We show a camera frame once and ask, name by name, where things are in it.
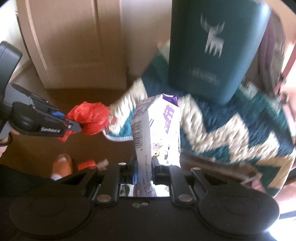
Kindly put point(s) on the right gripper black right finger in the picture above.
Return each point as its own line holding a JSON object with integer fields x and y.
{"x": 191, "y": 188}

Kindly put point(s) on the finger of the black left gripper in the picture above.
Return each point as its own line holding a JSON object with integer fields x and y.
{"x": 71, "y": 124}

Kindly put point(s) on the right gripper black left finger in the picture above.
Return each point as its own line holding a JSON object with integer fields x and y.
{"x": 102, "y": 184}

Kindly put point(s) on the red plastic wrapper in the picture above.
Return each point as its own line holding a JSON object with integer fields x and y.
{"x": 94, "y": 117}

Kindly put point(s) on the white purple milk carton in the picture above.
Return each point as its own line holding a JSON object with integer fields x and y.
{"x": 156, "y": 132}

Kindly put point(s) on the teal trash bin with deer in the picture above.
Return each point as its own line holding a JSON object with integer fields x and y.
{"x": 212, "y": 45}

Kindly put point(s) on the person's left hand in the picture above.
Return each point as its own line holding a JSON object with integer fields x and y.
{"x": 5, "y": 142}

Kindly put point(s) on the orange white slipper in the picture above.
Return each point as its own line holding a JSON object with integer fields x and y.
{"x": 62, "y": 167}

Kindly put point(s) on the beige wooden door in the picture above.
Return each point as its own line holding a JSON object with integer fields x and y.
{"x": 75, "y": 44}

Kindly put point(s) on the teal white zigzag knitted blanket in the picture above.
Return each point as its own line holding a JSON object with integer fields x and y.
{"x": 249, "y": 128}

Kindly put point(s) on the purple grey backpack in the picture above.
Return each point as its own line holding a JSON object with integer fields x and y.
{"x": 265, "y": 69}

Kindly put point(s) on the pink wooden desk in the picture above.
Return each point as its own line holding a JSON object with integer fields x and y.
{"x": 286, "y": 71}

